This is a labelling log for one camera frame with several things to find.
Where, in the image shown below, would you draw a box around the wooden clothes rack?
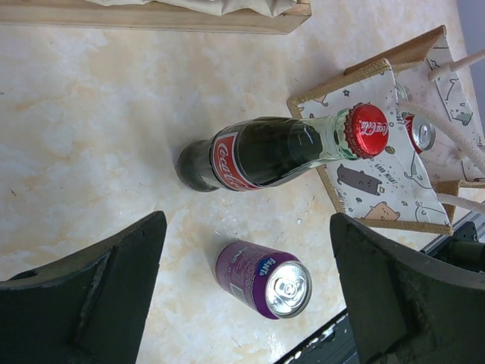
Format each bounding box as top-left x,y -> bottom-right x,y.
1,1 -> 311,35

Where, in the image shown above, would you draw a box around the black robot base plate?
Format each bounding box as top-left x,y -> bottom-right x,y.
276,309 -> 360,364

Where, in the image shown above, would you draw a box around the red soda can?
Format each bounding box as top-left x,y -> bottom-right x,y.
402,112 -> 436,154

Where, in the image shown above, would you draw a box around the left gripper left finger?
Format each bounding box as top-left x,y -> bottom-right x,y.
1,211 -> 167,363

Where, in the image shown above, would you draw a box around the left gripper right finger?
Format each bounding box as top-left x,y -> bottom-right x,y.
330,213 -> 484,363

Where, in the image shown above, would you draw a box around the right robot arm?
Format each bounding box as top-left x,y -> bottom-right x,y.
433,221 -> 484,273

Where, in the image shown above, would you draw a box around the cola glass bottle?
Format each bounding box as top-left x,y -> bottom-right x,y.
176,103 -> 390,192

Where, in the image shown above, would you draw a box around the purple soda can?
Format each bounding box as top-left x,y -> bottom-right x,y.
214,240 -> 312,320

